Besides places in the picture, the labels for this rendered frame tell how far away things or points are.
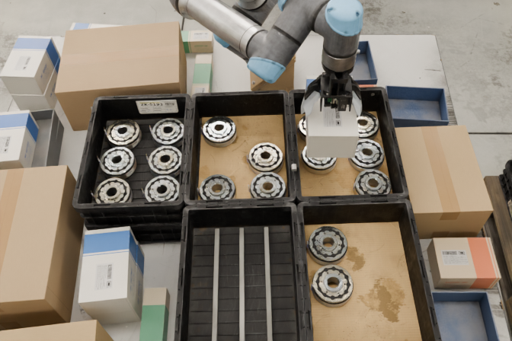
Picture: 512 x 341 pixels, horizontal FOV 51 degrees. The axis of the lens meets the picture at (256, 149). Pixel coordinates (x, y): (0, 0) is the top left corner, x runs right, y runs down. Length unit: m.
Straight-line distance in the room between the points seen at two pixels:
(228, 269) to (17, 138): 0.80
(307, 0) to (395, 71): 0.98
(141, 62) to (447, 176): 1.03
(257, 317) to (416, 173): 0.61
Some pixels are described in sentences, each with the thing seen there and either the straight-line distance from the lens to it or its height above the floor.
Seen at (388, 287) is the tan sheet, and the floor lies 0.83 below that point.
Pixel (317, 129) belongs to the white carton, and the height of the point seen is 1.13.
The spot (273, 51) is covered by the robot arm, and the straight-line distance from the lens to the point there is 1.15.
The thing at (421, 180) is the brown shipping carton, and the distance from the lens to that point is 1.59.
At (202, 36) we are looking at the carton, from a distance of 2.11.
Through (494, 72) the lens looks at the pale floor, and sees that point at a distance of 3.23.
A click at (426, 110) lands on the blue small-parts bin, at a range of 1.97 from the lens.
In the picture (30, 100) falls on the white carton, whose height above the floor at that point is 0.76.
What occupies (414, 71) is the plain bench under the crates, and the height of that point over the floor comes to 0.70.
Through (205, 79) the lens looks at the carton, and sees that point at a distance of 1.94.
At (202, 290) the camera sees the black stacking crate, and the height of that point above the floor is 0.83.
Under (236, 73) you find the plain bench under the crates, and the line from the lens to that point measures 2.03.
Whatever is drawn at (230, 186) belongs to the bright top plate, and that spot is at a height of 0.86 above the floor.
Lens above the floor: 2.15
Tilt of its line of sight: 54 degrees down
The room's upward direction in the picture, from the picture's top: 3 degrees counter-clockwise
